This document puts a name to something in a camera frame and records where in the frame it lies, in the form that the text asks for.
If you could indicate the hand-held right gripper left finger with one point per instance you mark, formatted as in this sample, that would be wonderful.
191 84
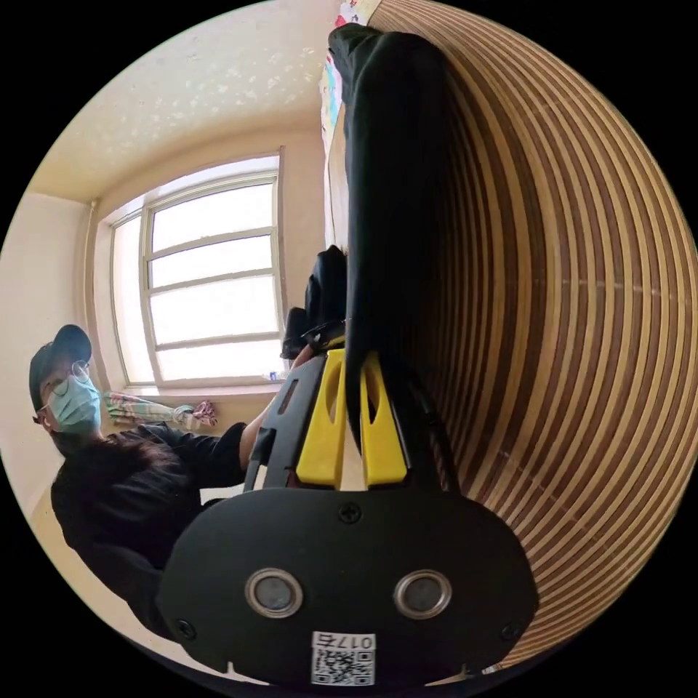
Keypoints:
322 436

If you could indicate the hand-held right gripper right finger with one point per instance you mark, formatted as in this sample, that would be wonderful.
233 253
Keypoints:
384 447

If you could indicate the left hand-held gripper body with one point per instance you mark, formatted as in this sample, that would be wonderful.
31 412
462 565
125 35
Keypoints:
326 289

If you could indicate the black pants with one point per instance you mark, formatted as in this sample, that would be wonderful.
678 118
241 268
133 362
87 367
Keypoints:
398 180

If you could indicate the person's left forearm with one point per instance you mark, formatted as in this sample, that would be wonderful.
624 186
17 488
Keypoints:
257 431

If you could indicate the person's left hand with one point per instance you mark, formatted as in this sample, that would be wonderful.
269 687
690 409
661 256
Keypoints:
302 360

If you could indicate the window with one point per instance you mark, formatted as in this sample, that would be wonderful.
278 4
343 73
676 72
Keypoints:
212 278

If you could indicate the folded plaid cloth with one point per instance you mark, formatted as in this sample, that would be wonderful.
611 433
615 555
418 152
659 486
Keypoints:
158 410

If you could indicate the person's body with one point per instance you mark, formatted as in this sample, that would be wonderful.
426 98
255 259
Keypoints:
131 480

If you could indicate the bed with striped woven mat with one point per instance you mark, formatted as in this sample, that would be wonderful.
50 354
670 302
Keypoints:
572 305

